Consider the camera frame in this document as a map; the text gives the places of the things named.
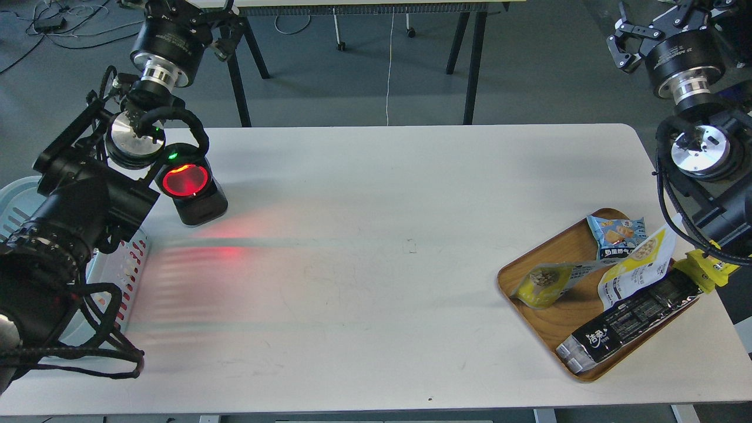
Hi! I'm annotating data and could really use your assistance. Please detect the yellow white snack pouch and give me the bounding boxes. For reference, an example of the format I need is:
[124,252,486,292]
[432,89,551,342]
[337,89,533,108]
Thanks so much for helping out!
[511,260,616,310]

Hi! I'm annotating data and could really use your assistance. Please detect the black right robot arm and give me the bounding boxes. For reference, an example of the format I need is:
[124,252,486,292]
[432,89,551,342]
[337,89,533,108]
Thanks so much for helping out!
[606,1,751,267]

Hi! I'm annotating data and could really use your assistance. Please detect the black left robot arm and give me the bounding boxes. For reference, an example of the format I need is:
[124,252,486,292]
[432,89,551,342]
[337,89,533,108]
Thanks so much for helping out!
[1,1,245,390]

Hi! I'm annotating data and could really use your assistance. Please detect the blue snack packet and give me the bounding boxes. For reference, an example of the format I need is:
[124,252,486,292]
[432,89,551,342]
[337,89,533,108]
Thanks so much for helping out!
[586,215,647,261]

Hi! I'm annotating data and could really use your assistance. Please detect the black long snack package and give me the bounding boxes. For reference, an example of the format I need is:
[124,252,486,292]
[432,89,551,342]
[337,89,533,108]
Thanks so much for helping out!
[555,271,703,373]

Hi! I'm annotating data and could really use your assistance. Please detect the light blue plastic basket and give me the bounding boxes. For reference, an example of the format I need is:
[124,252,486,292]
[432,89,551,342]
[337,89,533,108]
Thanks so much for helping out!
[1,177,149,347]

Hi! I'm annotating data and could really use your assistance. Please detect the yellow white snack bag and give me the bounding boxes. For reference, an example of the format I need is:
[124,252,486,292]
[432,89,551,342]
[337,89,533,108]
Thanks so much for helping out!
[597,224,679,311]

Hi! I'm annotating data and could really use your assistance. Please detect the yellow cartoon snack packet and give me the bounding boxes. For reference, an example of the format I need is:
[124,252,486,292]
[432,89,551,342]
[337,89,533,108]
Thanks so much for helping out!
[673,249,741,293]

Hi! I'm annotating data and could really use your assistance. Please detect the black barcode scanner red window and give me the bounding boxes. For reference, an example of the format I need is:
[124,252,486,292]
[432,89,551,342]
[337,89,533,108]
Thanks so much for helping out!
[156,143,229,227]

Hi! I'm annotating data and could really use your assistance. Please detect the wooden tray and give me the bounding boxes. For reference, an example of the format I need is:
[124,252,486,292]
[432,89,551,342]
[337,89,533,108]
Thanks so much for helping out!
[498,209,703,382]

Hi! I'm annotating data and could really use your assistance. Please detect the black background table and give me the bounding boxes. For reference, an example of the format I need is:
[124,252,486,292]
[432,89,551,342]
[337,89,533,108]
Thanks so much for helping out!
[233,1,491,125]

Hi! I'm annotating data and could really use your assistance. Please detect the white hanging cable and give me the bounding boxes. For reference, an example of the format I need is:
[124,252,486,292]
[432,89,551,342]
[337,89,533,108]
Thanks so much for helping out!
[385,12,395,126]

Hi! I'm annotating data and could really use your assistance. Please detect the black floor cables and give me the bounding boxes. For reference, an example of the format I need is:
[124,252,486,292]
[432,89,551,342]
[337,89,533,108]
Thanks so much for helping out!
[0,0,147,75]

